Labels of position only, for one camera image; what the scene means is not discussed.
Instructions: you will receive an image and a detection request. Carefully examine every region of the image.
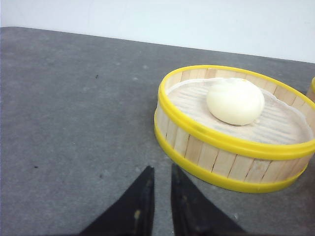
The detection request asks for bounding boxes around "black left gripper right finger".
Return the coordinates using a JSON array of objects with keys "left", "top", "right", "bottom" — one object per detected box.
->
[{"left": 171, "top": 164, "right": 246, "bottom": 236}]

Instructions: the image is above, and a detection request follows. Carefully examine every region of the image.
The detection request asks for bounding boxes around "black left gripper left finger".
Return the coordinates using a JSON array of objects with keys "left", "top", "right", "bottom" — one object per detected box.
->
[{"left": 79, "top": 166, "right": 155, "bottom": 236}]

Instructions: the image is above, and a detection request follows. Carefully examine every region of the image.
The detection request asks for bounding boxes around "wooden steamer drawer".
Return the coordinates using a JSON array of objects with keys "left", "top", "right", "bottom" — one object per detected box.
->
[
  {"left": 306, "top": 77, "right": 315, "bottom": 102},
  {"left": 154, "top": 65, "right": 315, "bottom": 193}
]

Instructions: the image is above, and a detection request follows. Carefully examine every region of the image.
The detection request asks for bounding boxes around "white steamed bun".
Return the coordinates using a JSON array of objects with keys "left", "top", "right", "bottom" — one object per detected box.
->
[{"left": 206, "top": 78, "right": 265, "bottom": 125}]

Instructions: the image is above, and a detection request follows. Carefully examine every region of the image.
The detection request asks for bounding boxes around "white steamer liner cloth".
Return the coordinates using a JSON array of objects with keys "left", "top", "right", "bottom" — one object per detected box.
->
[{"left": 166, "top": 78, "right": 315, "bottom": 145}]

